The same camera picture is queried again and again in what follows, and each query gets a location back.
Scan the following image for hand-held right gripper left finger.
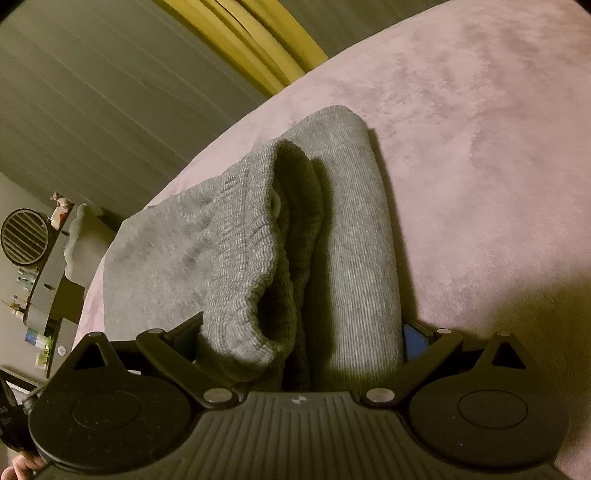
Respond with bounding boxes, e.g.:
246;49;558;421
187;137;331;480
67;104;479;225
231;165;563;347
69;311;237;408

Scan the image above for grey curtain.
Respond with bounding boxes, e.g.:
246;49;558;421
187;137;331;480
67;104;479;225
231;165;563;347
0;0;444;222

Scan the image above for round black fan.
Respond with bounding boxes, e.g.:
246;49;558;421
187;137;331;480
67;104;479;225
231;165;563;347
1;209;51;267

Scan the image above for grey knit pants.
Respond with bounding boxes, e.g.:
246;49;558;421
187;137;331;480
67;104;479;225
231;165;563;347
102;105;407;393

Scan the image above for person's left hand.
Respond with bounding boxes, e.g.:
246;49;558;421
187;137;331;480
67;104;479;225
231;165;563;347
13;455;45;480

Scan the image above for white cloth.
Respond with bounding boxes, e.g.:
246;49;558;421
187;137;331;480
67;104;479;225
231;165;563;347
64;203;117;283

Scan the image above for pink fleece blanket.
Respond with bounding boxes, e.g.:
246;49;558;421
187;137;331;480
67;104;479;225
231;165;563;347
71;0;591;464

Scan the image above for cluttered dark shelf unit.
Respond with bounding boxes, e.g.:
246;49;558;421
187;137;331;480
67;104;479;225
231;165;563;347
0;217;90;374

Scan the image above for yellow curtain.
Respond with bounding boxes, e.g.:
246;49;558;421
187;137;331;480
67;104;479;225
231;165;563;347
154;0;328;95

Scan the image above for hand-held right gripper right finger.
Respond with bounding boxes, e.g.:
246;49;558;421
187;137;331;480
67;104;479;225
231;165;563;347
362;322;527;408

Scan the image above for small pink figurine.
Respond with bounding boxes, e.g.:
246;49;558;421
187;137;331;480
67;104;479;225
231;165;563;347
50;191;75;228

